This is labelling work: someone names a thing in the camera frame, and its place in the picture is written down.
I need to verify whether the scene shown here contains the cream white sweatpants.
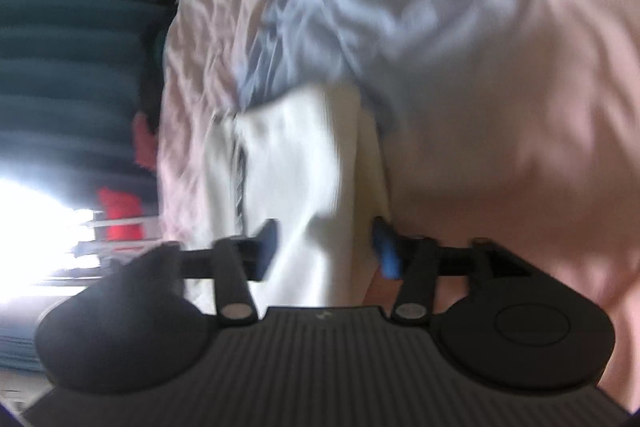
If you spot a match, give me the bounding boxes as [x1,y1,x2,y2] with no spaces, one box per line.
[186,84,388,310]

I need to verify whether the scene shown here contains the pile of mixed clothes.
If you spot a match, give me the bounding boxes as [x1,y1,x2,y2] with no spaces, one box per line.
[132,21,170,173]

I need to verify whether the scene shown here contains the garment steamer stand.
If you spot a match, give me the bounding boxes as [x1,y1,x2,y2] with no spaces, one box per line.
[62,212,162,279]

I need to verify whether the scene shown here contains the red garment on steamer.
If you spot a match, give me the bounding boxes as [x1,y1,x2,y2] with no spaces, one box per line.
[98,188,143,241]

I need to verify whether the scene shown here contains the pastel pink quilt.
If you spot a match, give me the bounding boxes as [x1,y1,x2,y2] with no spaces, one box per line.
[158,0,639,409]

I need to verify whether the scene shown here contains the teal blue curtain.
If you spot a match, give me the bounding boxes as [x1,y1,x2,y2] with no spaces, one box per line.
[1,0,164,199]

